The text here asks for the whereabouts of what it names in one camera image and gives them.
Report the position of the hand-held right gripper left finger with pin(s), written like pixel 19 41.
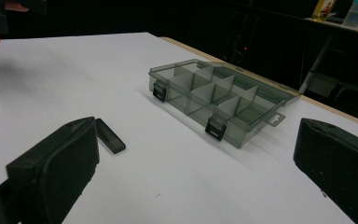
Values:
pixel 59 161

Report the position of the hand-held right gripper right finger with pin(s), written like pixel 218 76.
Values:
pixel 338 161

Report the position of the black USB stick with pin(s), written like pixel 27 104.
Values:
pixel 110 138

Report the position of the transparent grey compartment box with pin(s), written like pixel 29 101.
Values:
pixel 217 93

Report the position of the grey metal stand leg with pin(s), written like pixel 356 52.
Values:
pixel 317 63

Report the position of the dark background shelf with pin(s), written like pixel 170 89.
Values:
pixel 351 29

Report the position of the yellow packet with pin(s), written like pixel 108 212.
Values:
pixel 323 9

